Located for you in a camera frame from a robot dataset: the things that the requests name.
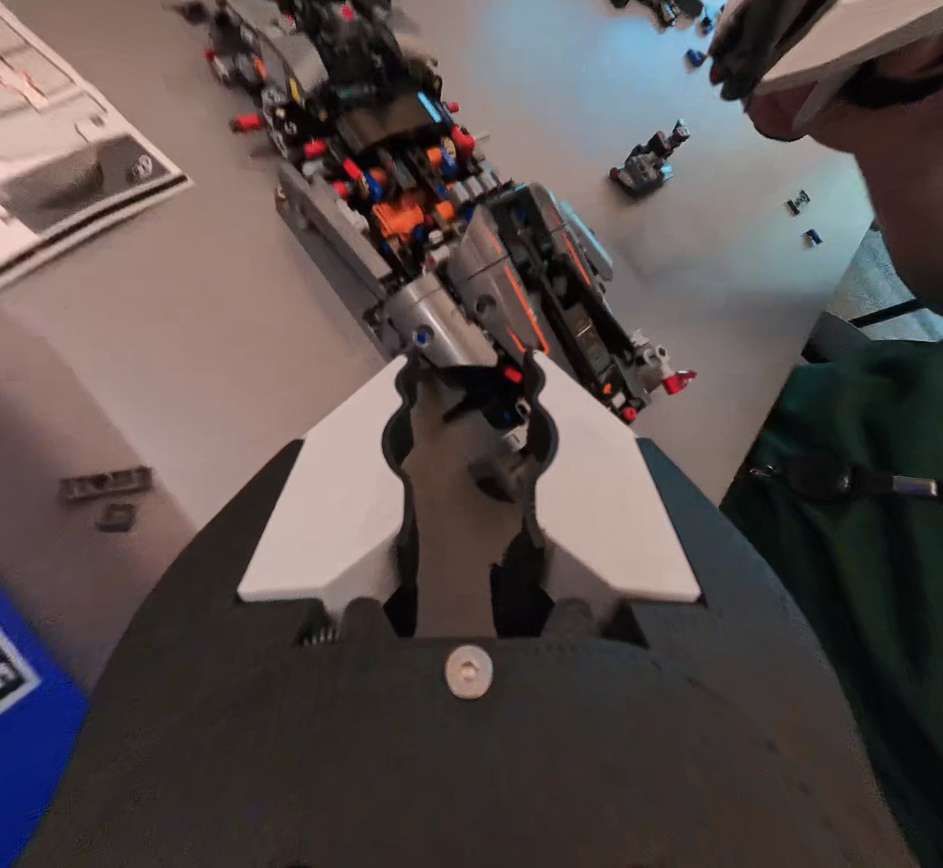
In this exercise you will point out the grey lego beam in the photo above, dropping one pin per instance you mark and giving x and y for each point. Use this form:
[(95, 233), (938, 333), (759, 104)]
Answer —
[(107, 483)]

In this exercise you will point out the person's right hand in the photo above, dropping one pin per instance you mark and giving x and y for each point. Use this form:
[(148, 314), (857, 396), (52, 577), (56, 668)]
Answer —
[(899, 153)]

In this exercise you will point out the lego sticker sheet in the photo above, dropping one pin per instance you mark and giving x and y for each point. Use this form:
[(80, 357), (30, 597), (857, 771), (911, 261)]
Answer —
[(66, 168)]

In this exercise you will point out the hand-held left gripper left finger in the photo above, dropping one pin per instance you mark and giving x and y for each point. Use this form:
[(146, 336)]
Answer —
[(331, 514)]

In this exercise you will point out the blue storage bin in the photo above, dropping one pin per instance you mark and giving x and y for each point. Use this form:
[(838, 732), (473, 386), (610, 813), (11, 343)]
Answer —
[(37, 735)]

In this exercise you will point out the small grey lego piece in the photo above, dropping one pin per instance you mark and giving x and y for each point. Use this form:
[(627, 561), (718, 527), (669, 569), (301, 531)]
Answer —
[(118, 517)]

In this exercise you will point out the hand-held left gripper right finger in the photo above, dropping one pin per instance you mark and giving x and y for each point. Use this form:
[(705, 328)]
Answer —
[(611, 514)]

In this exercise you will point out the grey black lego car model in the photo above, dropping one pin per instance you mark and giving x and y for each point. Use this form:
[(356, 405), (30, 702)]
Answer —
[(442, 234)]

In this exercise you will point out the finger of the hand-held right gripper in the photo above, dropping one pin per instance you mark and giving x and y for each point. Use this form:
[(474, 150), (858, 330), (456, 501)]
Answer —
[(884, 20)]

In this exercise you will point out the scattered loose lego pieces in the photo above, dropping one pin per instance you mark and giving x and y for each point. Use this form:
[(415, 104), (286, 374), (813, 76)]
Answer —
[(648, 164)]

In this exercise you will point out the person's green shirt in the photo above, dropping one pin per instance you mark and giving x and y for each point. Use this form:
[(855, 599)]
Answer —
[(847, 588)]

